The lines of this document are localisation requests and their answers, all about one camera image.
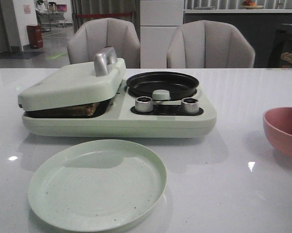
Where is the round black frying pan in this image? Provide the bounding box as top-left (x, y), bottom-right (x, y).
top-left (126, 71), bottom-right (199, 100)

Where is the left beige upholstered chair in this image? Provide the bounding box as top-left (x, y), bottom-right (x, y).
top-left (68, 18), bottom-right (140, 68)

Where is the left silver control knob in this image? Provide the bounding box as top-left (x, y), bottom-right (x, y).
top-left (135, 96), bottom-right (154, 113)

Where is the right silver control knob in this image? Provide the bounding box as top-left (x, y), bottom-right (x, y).
top-left (181, 98), bottom-right (200, 114)

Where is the beige upholstered chair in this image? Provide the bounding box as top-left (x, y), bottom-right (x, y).
top-left (167, 20), bottom-right (255, 68)
top-left (68, 18), bottom-right (140, 68)

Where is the mint green round plate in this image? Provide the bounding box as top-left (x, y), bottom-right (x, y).
top-left (28, 139), bottom-right (167, 233)

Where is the mint green sandwich maker lid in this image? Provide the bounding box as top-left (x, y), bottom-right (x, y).
top-left (18, 58), bottom-right (126, 112)

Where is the mint green breakfast maker base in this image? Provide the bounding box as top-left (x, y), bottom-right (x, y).
top-left (22, 80), bottom-right (217, 138)

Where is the grey counter with white top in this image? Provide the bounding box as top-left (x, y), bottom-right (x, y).
top-left (183, 9), bottom-right (292, 68)

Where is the red trash bin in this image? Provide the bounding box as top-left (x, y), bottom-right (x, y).
top-left (26, 25), bottom-right (43, 49)

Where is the pink bowl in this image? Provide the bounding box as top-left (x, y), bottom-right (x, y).
top-left (263, 107), bottom-right (292, 158)

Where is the right beige upholstered chair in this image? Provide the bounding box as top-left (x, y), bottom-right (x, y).
top-left (167, 20), bottom-right (255, 68)

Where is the fruit plate on counter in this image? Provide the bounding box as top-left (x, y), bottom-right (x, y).
top-left (240, 0), bottom-right (264, 10)

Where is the white cabinet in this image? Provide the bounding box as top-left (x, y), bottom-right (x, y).
top-left (140, 0), bottom-right (184, 68)

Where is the red barrier tape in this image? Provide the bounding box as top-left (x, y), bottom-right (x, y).
top-left (75, 12), bottom-right (133, 18)

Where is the mint green pan handle knob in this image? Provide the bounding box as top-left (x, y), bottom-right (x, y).
top-left (152, 89), bottom-right (171, 101)

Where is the slice of bread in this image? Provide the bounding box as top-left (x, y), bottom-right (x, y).
top-left (51, 102), bottom-right (100, 117)

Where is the background workbench with monitor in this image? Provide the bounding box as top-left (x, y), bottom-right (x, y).
top-left (34, 0), bottom-right (67, 32)

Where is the silver control knob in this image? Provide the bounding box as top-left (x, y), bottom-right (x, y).
top-left (135, 96), bottom-right (154, 113)
top-left (181, 98), bottom-right (200, 114)

